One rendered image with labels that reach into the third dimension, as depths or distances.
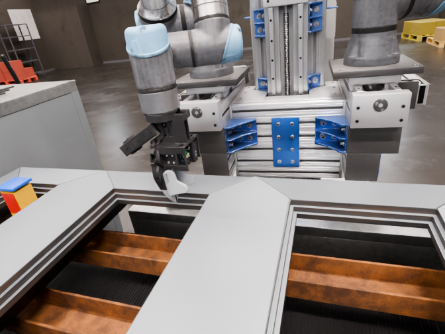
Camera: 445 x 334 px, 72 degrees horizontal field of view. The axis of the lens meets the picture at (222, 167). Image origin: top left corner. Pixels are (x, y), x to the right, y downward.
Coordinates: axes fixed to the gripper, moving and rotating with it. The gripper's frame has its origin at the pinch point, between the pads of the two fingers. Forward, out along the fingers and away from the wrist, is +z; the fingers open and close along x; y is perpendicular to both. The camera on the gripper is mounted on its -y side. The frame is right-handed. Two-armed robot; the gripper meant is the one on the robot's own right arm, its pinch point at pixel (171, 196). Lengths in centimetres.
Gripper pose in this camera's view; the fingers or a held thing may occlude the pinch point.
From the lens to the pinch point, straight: 70.5
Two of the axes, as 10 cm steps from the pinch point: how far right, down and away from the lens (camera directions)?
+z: 1.2, 8.9, 4.4
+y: 9.5, 0.3, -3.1
